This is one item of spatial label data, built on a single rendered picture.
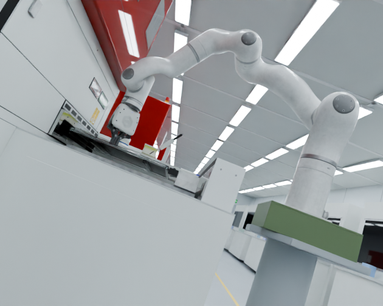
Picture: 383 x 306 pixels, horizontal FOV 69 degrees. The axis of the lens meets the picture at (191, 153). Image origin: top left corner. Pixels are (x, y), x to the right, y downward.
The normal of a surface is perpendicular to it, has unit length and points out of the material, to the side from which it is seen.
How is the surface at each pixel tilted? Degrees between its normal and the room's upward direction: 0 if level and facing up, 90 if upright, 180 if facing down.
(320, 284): 90
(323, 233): 90
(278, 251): 90
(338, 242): 90
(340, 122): 129
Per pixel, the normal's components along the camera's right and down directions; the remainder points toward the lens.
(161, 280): 0.07, -0.19
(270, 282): -0.57, -0.39
